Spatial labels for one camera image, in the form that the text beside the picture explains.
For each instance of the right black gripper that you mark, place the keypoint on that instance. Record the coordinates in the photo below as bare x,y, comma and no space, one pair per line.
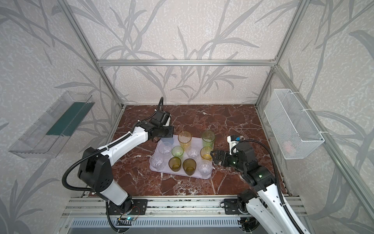
226,155

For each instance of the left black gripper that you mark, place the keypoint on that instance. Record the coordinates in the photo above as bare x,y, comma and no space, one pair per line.
171,133

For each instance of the clear faceted cup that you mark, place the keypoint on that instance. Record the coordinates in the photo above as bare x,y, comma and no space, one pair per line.
164,148

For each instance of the tall yellow plastic cup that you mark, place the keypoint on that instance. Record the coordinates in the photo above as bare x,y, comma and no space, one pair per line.
185,139

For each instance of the small green cup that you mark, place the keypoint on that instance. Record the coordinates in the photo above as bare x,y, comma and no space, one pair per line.
178,151

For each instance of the small yellow cup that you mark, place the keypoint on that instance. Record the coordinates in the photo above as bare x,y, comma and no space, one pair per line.
205,153

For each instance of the small clear faceted glass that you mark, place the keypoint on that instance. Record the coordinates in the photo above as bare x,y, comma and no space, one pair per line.
205,168

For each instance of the tall green plastic cup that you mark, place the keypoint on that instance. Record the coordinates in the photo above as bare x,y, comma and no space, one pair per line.
208,138

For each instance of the brown textured cup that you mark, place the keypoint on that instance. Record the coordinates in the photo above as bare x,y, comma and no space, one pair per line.
189,166
175,164

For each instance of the tall blue frosted cup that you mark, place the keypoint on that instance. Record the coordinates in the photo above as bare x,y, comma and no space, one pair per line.
168,140

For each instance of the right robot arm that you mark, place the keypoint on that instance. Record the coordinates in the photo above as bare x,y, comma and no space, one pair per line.
265,201

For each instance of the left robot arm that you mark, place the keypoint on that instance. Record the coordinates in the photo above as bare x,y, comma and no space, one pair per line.
95,167

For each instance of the lavender plastic tray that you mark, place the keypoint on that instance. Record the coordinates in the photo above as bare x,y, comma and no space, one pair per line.
196,142

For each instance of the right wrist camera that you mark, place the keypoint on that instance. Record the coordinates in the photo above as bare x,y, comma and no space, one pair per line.
233,140

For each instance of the white wire basket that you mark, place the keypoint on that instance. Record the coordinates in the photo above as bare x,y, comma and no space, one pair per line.
292,126

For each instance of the clear plastic wall bin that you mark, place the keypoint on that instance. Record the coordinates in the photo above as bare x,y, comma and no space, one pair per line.
49,134

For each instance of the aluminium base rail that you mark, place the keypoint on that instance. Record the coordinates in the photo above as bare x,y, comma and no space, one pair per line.
157,206

